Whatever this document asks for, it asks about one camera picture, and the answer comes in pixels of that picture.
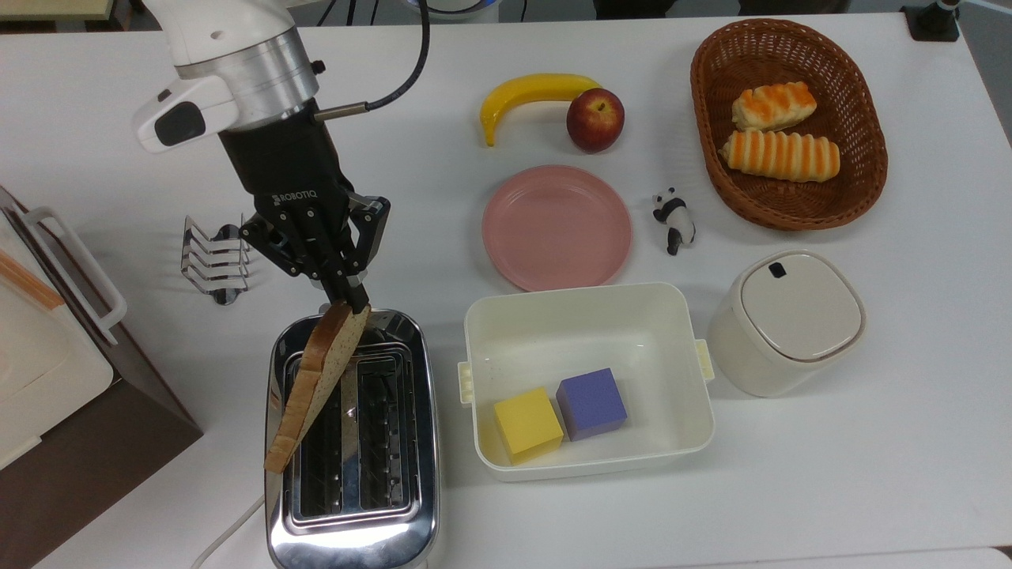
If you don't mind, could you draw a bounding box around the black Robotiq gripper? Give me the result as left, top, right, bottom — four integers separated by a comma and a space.
218, 107, 391, 314

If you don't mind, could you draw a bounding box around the red apple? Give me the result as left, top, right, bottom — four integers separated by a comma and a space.
566, 88, 625, 153

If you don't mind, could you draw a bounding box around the small panda figurine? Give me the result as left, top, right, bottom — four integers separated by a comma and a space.
652, 187, 697, 256

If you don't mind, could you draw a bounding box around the black camera stand base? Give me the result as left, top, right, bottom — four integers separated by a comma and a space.
901, 0, 962, 42

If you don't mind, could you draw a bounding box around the brown and white oven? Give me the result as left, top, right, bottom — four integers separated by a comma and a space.
0, 186, 204, 569

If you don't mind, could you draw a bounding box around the yellow cube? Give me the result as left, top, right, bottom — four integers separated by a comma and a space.
493, 387, 565, 465

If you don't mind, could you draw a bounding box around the chrome two-slot toaster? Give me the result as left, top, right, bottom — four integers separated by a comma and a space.
265, 303, 441, 569

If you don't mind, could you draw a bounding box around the brown bread slice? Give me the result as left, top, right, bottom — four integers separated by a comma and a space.
263, 300, 372, 475

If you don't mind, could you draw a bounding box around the cream lidded canister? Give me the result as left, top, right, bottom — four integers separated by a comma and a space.
706, 250, 867, 398

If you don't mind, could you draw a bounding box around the long striped bread roll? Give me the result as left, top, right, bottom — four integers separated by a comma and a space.
719, 130, 840, 183

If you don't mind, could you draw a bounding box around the brown oval wicker basket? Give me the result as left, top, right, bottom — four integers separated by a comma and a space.
690, 18, 889, 232

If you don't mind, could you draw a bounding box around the yellow banana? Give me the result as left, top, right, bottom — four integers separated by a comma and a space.
480, 73, 603, 148

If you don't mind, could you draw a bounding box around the white toaster power cable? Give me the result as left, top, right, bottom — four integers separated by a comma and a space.
190, 494, 266, 569

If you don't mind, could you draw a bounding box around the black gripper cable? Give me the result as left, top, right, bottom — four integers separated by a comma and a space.
314, 0, 432, 122

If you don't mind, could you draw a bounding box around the purple cube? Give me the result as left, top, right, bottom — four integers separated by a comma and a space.
556, 367, 629, 442

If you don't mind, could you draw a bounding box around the metal wire toast rack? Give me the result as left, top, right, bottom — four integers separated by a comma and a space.
180, 216, 255, 307

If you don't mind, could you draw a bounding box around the short striped bread roll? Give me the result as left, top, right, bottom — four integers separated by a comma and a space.
731, 81, 818, 132

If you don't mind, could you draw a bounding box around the white oven door handle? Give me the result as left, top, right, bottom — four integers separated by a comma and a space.
22, 206, 127, 346

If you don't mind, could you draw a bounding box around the blue and white round object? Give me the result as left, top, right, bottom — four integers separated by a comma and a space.
403, 0, 501, 21

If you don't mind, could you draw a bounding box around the pink round plate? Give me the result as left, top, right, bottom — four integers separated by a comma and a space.
482, 164, 633, 292

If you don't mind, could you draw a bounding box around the white rectangular plastic tub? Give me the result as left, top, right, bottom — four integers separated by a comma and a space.
457, 282, 716, 482

